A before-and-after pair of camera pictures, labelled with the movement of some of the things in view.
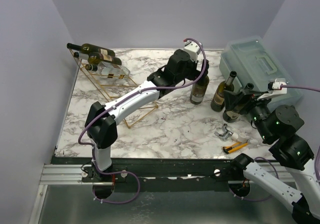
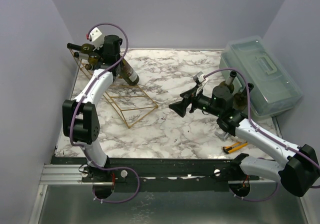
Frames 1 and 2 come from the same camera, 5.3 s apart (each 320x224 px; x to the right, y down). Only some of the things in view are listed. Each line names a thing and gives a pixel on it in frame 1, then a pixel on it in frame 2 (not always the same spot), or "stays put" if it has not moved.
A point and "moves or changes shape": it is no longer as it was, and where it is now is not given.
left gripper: (202, 71) → (99, 58)
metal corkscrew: (226, 133) stays put
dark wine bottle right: (231, 114) stays put
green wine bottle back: (198, 90) moves or changes shape
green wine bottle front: (96, 57) stays put
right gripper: (246, 100) → (192, 103)
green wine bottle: (88, 48) stays put
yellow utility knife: (234, 146) stays put
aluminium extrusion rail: (64, 174) stays put
